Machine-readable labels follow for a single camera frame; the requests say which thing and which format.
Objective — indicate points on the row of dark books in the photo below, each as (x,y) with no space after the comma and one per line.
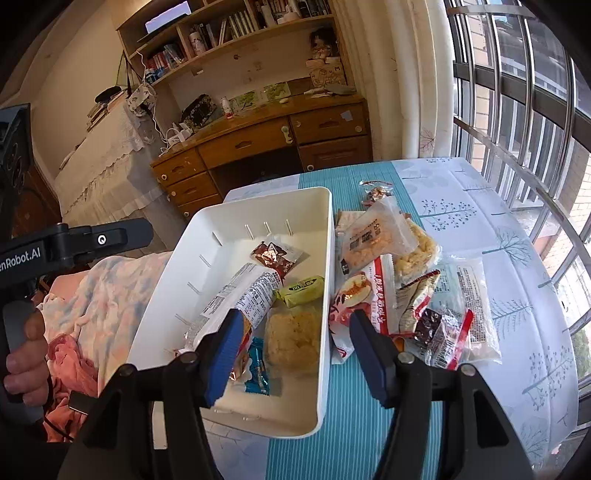
(295,7)

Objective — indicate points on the dark maroon snack packet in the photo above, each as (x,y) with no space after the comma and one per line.
(428,323)

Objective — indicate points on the white drawer latch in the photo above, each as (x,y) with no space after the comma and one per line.
(287,131)

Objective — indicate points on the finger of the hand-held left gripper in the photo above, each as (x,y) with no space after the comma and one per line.
(106,239)

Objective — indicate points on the blue snack packet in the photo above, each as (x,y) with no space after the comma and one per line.
(256,371)

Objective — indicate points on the wooden desk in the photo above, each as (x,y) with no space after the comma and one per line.
(249,138)

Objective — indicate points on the orange snack packet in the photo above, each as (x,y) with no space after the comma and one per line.
(243,346)

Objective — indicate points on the row of red books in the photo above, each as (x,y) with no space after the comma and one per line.
(161,61)

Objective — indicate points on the green snack packet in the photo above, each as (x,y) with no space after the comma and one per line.
(300,290)

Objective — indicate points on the white lace cover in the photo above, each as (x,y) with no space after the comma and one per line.
(101,166)

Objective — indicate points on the grey pouch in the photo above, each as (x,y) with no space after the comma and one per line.
(339,89)

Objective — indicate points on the white plastic bin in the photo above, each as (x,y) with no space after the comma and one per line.
(217,258)

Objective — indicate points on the white printed canister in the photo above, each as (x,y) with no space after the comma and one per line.
(197,44)

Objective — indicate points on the patterned hanging bag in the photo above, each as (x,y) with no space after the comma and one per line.
(141,99)

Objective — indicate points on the printed cardboard box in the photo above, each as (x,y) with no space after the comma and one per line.
(328,74)

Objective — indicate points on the red striped snack packet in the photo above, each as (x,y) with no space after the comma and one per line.
(415,295)

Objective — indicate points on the white bottle red cap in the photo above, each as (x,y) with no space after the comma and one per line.
(226,107)

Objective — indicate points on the dark wooden door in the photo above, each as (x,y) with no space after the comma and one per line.
(32,198)

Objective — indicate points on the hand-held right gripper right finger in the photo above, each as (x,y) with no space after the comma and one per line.
(369,360)

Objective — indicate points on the pastel fleece blanket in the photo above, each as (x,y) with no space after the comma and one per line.
(106,300)

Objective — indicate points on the wooden bookshelf hutch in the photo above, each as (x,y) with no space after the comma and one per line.
(258,69)

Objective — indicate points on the clear white printed packet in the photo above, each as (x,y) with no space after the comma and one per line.
(471,290)

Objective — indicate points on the long white barcode packet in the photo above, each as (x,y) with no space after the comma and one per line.
(240,300)

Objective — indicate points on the clear nut snack packet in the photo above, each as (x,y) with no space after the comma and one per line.
(376,191)

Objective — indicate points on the black hat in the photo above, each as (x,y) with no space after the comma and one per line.
(108,93)

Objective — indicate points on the metal window grille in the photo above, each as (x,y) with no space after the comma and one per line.
(521,92)

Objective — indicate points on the stack of books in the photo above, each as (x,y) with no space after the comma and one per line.
(99,111)

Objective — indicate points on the dark red snack packet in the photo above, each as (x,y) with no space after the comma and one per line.
(272,257)

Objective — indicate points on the row of white books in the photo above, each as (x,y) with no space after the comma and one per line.
(235,24)

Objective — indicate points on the cream curtain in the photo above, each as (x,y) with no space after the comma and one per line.
(401,78)

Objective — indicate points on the orange cracker packet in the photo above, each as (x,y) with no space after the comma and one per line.
(376,235)

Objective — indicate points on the person's left hand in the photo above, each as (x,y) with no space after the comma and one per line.
(27,369)

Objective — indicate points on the white charger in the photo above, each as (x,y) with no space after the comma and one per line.
(178,134)

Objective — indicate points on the yellow puffed snack packet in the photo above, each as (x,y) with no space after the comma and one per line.
(420,254)
(293,339)

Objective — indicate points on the red and white snack packet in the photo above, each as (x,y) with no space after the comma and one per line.
(364,300)

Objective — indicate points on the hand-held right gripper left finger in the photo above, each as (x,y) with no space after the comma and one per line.
(226,355)

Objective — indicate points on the doll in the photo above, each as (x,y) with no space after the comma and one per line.
(323,44)

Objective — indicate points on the clear red stripe packet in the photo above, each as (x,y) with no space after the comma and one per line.
(445,348)

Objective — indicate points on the green floral card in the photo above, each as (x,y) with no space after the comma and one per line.
(277,91)
(244,100)

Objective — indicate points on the floral pouch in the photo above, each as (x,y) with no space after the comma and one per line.
(198,110)

